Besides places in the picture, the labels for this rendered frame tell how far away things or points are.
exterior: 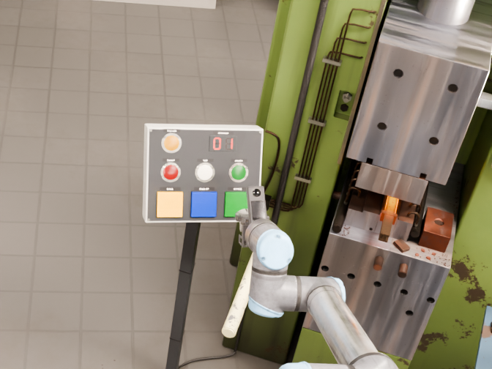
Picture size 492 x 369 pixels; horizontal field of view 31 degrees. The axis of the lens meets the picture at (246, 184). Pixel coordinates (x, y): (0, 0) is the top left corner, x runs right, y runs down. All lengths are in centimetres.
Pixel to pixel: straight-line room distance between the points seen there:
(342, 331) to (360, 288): 91
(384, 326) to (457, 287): 29
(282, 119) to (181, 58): 235
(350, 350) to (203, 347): 171
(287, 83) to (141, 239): 144
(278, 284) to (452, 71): 73
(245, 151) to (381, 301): 68
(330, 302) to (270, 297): 18
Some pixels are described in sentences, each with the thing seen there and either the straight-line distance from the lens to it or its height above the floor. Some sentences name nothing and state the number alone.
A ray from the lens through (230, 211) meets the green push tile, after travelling 261.
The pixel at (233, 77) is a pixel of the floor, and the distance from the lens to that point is 497.
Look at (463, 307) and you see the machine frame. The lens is 315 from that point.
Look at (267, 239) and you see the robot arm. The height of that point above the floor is 126.
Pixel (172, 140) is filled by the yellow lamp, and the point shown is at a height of 117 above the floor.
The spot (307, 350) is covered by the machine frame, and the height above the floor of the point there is 36.
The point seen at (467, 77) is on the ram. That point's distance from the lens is 243.
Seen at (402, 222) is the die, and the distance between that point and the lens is 274.
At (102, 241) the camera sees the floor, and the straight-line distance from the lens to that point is 389.
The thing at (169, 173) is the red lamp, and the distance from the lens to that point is 256.
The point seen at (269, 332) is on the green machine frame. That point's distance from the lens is 341.
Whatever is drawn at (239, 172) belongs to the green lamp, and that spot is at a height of 109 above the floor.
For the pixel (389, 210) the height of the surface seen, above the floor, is 101.
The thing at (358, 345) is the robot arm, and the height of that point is 134.
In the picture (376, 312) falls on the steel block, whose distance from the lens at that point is 293.
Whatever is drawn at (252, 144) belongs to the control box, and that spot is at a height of 116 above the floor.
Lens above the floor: 274
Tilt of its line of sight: 40 degrees down
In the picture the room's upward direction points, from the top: 11 degrees clockwise
